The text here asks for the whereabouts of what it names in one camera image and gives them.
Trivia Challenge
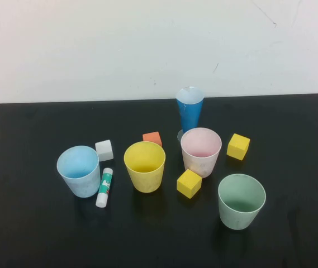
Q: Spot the light blue plastic cup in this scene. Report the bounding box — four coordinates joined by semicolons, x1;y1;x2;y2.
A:
56;145;101;199

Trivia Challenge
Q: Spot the green plastic cup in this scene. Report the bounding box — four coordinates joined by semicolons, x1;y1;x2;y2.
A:
217;173;267;231

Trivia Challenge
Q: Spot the orange cube block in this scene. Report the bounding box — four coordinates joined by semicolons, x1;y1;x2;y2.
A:
142;131;163;148

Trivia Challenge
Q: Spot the tall blue paper cone cup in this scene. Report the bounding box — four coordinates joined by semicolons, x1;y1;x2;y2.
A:
175;86;205;142

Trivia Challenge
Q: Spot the yellow plastic cup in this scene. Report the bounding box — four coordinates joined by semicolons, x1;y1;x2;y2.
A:
123;141;167;193

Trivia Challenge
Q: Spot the pink plastic cup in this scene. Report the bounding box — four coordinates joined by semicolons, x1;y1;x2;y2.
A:
180;127;222;179

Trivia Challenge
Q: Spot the white cube block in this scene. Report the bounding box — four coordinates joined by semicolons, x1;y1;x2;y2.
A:
94;139;114;162

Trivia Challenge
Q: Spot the yellow cube block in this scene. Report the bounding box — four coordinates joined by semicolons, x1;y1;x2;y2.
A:
226;133;251;161
176;169;203;199

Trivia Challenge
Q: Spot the green and white glue stick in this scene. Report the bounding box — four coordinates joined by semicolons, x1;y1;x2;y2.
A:
95;167;113;208

